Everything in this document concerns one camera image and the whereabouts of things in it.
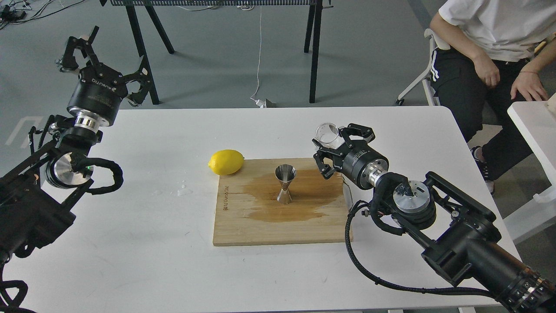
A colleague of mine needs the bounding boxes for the person's left hand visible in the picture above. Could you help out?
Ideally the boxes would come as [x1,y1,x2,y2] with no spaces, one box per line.
[510,71,549,101]

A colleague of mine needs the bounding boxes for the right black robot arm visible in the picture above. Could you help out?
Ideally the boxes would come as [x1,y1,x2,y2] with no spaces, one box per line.
[312,123,555,313]

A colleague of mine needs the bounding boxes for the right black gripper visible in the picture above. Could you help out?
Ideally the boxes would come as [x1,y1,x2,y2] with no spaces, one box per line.
[312,123,389,190]

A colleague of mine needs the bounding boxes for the black metal table frame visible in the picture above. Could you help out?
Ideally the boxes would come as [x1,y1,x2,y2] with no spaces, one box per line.
[98,0,334,106]

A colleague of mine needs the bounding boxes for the person's right hand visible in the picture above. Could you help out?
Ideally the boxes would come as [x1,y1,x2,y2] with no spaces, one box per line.
[471,53,501,89]

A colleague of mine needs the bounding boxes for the steel double jigger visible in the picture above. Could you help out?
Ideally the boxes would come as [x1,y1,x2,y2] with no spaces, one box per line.
[275,164,296,204]

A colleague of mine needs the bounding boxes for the wooden cutting board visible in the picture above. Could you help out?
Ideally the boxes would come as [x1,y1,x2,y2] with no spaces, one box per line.
[213,158,348,246]

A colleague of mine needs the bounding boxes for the seated person in white shirt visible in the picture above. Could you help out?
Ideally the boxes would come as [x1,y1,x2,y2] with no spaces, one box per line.
[430,0,556,193]

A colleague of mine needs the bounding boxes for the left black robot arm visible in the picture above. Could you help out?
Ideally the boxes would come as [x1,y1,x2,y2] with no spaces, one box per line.
[0,27,153,267]

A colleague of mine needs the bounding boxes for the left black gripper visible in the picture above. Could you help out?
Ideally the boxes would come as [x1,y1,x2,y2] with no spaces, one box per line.
[56,26,153,133]

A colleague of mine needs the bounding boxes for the white cable with plug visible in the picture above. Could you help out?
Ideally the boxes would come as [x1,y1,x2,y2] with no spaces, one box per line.
[249,5,276,109]

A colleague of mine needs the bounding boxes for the yellow lemon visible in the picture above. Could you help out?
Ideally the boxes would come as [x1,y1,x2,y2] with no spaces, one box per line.
[207,150,245,176]

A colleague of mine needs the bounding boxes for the small clear glass cup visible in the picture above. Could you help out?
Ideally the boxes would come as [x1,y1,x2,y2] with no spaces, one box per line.
[314,122,345,149]

